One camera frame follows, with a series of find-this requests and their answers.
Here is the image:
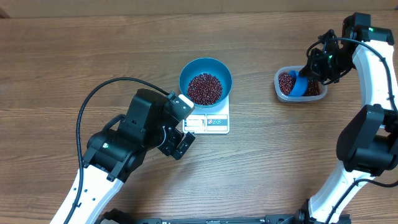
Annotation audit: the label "blue plastic measuring scoop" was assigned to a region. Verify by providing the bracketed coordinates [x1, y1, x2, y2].
[289, 70, 308, 96]

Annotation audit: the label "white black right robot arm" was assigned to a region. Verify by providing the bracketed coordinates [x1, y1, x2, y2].
[290, 12, 397, 223]

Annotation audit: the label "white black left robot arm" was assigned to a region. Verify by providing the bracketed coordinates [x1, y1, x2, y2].
[52, 88, 195, 223]

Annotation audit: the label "white digital kitchen scale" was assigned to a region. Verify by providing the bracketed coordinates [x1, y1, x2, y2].
[182, 96, 230, 134]

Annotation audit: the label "red beans in bowl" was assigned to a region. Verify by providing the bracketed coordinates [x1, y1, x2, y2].
[187, 73, 223, 106]

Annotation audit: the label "blue metal bowl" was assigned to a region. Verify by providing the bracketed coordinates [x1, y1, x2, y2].
[179, 57, 233, 106]

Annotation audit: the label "clear plastic food container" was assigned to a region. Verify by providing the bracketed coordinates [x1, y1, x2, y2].
[274, 65, 328, 103]

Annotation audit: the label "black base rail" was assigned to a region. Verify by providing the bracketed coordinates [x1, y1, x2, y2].
[96, 208, 352, 224]

